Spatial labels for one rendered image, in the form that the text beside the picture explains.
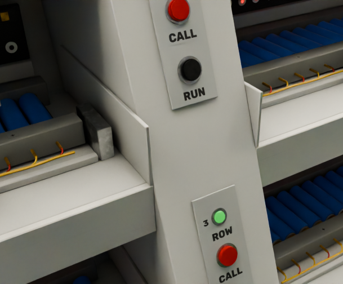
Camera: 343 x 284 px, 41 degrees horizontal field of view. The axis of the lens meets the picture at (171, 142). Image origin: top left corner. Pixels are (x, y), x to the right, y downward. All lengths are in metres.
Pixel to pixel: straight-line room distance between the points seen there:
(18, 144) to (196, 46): 0.16
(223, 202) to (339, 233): 0.22
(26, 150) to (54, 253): 0.09
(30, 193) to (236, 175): 0.16
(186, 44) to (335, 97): 0.19
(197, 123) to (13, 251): 0.16
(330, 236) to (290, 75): 0.19
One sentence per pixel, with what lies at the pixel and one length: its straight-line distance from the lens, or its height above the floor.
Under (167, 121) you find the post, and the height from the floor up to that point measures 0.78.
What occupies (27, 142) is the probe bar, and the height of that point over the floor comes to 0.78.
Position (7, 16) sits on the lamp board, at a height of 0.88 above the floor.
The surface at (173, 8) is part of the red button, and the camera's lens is 0.34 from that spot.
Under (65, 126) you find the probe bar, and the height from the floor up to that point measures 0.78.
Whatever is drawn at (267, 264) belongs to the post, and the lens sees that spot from 0.42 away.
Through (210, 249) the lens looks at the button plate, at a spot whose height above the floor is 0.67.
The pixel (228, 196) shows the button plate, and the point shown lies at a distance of 0.37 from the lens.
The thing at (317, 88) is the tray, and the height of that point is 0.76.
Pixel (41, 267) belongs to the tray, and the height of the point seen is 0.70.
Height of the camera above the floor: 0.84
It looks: 13 degrees down
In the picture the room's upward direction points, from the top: 12 degrees counter-clockwise
